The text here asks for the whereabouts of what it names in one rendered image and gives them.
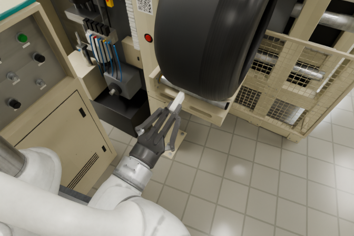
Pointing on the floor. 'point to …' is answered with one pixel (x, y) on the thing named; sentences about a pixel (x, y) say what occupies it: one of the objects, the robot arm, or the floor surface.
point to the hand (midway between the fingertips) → (176, 103)
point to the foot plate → (176, 144)
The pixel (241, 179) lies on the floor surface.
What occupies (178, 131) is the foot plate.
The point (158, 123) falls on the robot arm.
